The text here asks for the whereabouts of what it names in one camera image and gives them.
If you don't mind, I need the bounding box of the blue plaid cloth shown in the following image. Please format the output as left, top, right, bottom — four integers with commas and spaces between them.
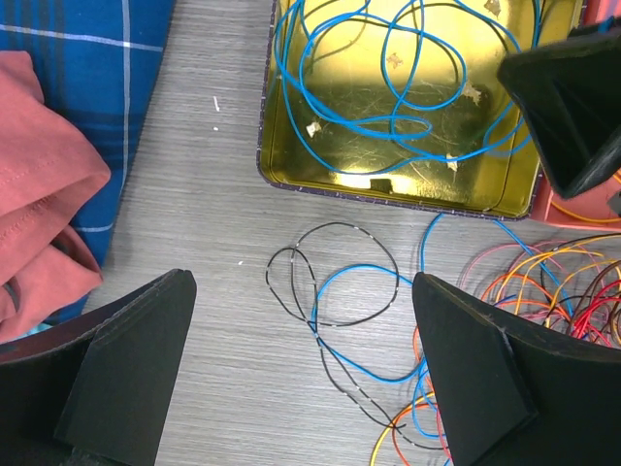
1, 1, 174, 324

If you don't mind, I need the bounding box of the salmon red cloth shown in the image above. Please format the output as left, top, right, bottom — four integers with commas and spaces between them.
1, 51, 111, 342

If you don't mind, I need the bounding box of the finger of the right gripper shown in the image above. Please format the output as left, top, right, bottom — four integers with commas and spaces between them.
497, 17, 620, 199

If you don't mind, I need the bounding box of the teal cloth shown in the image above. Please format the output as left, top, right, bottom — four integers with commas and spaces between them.
23, 322, 52, 338

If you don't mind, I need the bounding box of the light blue thin cable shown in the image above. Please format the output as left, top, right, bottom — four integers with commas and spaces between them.
377, 0, 539, 161

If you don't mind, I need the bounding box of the salmon pink plastic box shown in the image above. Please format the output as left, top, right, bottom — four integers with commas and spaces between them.
539, 3, 620, 229

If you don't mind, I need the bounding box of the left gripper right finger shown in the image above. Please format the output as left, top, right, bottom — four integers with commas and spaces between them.
411, 273, 620, 465

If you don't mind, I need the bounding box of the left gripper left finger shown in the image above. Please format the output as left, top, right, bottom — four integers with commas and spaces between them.
1, 269, 197, 465

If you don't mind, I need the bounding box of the orange thin cable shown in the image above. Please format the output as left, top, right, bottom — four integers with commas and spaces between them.
370, 242, 621, 466

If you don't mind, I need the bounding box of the gold metal tin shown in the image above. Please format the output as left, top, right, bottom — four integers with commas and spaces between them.
256, 1, 582, 220

